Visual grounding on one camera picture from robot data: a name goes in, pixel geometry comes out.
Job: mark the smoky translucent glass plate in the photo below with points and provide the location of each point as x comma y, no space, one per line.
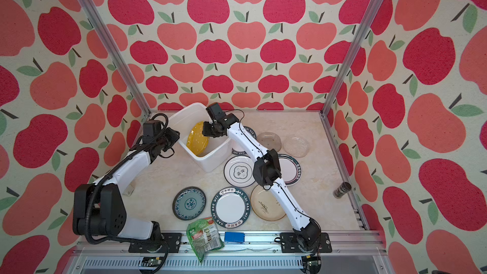
270,141

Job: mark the green snack packet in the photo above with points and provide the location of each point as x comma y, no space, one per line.
203,236

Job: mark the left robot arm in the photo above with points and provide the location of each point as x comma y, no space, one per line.
99,213

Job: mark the white plate green red rim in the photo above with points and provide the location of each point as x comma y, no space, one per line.
291,170

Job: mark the right aluminium frame post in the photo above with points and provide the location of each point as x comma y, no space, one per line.
363,29

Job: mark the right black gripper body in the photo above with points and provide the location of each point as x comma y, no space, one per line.
210,129

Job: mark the white plate black flower outline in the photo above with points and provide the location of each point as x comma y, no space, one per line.
238,171

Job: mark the white plastic bin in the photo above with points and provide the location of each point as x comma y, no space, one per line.
218,149

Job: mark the clear glass plate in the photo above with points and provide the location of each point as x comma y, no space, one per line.
296,146

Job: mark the dark spice jar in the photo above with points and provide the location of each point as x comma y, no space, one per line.
342,190

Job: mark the blue box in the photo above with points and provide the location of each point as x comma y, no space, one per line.
234,237

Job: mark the beige bamboo print plate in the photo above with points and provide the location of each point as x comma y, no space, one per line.
265,205

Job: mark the front aluminium rail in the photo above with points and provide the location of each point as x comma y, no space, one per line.
358,251

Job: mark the small dark-rimmed lettered plate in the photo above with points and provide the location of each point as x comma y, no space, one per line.
237,149

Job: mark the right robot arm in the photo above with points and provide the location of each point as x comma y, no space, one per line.
267,173

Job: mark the aluminium frame post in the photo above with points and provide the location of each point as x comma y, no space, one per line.
363,29
112,48

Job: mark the left aluminium frame post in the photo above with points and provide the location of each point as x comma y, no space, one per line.
112,48

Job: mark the large dark-rimmed lettered plate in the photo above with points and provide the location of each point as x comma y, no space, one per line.
230,207

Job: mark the blue green patterned plate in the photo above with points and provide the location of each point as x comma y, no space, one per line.
189,203

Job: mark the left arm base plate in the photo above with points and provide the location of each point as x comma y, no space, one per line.
167,242

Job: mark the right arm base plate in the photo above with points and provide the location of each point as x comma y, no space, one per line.
294,243

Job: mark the yellow dotted scalloped plate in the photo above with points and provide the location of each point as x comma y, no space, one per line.
197,142

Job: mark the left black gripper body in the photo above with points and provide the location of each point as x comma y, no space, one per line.
168,139

